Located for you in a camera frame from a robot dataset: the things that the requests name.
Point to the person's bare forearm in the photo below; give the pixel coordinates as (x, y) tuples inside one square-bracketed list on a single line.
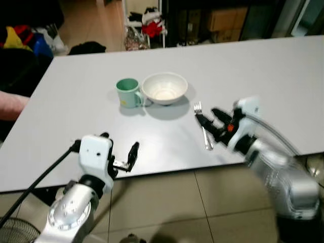
[(11, 106)]

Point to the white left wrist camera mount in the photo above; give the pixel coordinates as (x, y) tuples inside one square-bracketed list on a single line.
[(94, 152)]

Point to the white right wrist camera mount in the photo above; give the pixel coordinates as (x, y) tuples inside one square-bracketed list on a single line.
[(249, 107)]

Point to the white plastic bag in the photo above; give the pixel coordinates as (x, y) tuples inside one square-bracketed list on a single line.
[(54, 40)]

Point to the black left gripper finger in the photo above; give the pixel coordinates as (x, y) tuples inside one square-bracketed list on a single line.
[(133, 155), (104, 135)]

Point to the yellow cloth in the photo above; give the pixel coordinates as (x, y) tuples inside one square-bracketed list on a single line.
[(14, 40)]

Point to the green ceramic mug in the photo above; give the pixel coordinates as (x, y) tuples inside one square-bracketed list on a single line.
[(128, 93)]

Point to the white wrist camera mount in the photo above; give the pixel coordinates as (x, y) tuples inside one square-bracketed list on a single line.
[(249, 107), (94, 152)]

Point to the dark glass cabinet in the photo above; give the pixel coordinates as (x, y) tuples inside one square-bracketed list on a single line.
[(263, 20)]

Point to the black bag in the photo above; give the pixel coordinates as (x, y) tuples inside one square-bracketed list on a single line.
[(87, 48)]

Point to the brown cardboard box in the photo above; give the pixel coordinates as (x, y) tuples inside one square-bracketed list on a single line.
[(227, 20)]

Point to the white ceramic bowl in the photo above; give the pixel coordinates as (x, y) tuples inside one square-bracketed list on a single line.
[(164, 88)]

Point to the white metal rack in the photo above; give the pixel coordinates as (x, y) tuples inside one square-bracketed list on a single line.
[(125, 25)]

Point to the red cloth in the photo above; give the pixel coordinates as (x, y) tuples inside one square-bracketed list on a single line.
[(152, 28)]

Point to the blue bag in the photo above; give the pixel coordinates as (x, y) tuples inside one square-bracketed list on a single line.
[(43, 46)]

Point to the silver metal fork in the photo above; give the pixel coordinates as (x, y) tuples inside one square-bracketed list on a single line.
[(198, 107)]

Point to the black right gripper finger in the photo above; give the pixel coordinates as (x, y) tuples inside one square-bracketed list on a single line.
[(208, 127), (221, 117)]

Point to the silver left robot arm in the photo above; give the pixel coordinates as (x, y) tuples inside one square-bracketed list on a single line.
[(71, 212)]

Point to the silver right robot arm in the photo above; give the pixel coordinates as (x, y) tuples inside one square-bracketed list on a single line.
[(286, 182)]

